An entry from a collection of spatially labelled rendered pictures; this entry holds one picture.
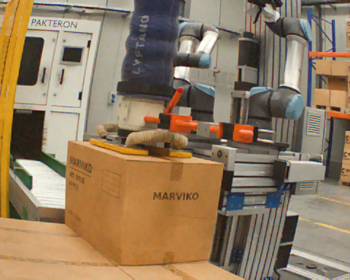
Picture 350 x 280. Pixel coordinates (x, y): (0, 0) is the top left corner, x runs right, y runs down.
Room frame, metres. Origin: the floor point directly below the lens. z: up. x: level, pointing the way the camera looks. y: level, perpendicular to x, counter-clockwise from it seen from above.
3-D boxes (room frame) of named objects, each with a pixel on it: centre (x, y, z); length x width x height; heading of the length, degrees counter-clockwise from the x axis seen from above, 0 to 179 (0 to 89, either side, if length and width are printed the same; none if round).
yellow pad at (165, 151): (2.11, 0.06, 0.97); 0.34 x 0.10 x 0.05; 33
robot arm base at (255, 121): (2.22, -0.36, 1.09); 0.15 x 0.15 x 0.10
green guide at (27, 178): (3.57, 1.30, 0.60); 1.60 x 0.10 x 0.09; 29
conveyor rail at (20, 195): (3.23, 1.18, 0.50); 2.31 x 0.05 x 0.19; 29
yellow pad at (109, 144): (2.01, 0.22, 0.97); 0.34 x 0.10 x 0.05; 33
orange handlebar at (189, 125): (1.96, -0.06, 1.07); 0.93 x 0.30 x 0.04; 33
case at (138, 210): (2.05, 0.14, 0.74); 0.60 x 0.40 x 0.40; 33
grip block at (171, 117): (1.85, 0.01, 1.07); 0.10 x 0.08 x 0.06; 123
